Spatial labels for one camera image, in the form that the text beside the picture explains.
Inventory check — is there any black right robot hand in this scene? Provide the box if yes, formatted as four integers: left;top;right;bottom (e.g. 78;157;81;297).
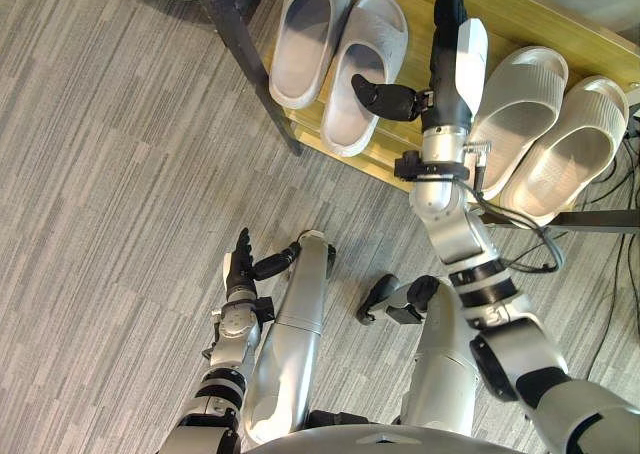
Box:
351;0;489;132

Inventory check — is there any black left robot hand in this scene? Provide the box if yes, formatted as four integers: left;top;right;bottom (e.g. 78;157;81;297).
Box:
222;227;302;301

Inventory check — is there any beige ribbed slipper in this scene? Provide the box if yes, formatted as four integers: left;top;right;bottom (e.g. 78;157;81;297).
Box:
463;46;570;201
499;75;631;226

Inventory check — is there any silver left robot leg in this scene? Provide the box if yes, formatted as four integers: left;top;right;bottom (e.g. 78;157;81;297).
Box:
242;229;337;446

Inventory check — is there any silver robot leg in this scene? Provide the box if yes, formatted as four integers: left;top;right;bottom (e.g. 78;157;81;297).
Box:
399;273;482;438
242;229;337;446

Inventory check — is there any grey foam slipper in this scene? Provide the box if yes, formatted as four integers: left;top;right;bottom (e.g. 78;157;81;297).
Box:
269;0;359;111
319;0;410;158

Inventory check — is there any dark right robot foot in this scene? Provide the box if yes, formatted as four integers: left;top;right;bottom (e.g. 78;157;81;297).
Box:
356;273;442;326

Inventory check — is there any silver robot torso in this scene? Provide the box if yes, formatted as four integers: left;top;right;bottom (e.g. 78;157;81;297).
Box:
239;422;534;454

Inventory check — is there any silver right robot leg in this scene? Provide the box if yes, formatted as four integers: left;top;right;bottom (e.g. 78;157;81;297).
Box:
399;273;482;438

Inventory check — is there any wooden shoe rack black frame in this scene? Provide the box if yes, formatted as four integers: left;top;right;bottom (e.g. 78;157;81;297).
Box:
182;0;640;236

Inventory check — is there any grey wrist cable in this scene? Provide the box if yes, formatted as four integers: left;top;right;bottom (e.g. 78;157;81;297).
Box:
462;141;568;274

